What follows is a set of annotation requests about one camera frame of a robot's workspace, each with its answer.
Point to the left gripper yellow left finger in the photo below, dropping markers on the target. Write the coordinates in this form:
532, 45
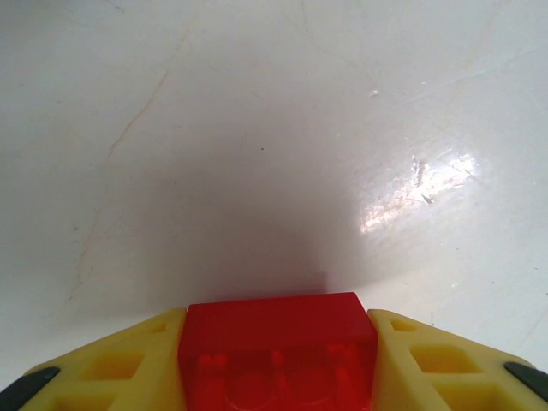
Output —
85, 377

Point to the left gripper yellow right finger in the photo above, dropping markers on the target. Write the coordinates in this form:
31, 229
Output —
462, 377

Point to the red lego brick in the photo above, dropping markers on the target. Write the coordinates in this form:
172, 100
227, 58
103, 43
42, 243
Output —
278, 342

